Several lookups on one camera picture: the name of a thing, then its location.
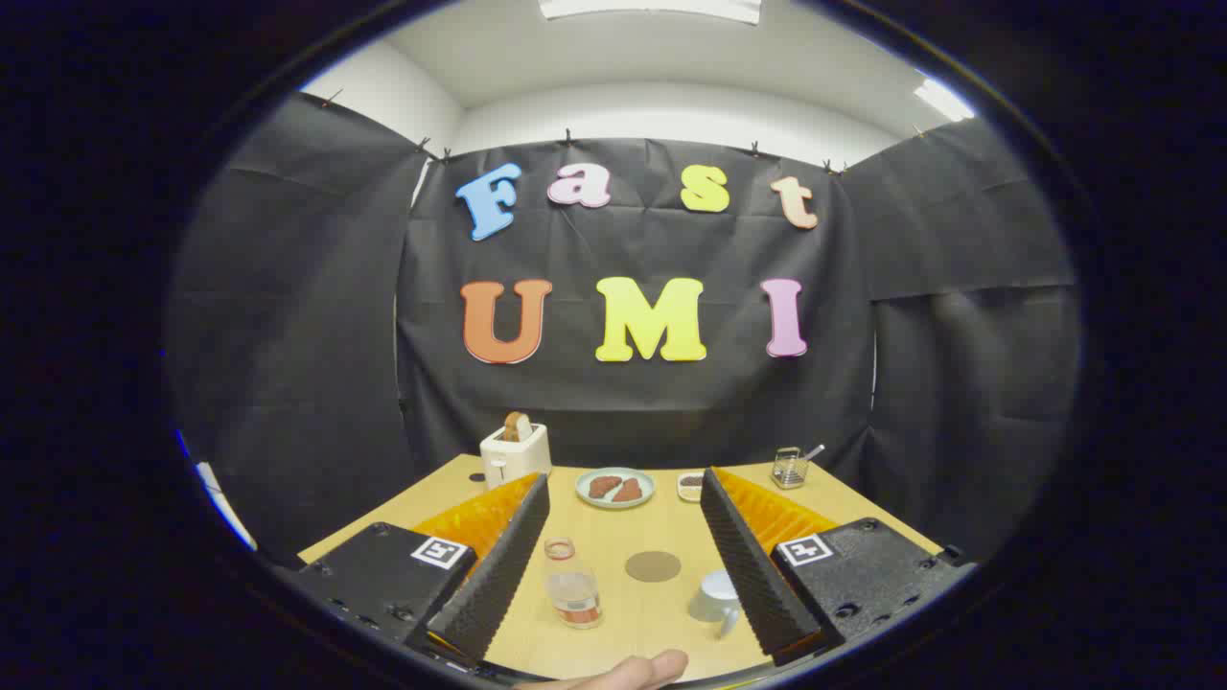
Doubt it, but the white cup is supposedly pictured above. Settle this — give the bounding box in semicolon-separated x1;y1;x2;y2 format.
687;569;744;640

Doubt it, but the small ceiling light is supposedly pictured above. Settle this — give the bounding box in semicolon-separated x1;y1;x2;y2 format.
913;77;977;123

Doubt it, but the white toaster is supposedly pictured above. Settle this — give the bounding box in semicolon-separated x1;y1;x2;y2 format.
479;422;553;490

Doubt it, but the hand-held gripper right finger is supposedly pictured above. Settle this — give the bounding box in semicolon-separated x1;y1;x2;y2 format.
700;467;971;667

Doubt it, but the clear juice bottle red label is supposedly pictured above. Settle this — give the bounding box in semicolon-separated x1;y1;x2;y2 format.
543;537;605;631

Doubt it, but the round brown coaster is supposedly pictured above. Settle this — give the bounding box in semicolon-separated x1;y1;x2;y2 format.
625;550;683;584

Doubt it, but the wooden table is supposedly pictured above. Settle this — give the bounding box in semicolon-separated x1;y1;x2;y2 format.
297;452;945;683

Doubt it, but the pale green plate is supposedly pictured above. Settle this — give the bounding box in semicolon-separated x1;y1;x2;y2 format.
575;467;656;510

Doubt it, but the long ceiling light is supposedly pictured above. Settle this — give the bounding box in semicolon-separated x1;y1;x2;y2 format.
539;0;763;25

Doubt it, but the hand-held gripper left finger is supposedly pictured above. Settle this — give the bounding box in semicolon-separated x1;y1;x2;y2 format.
288;471;552;667

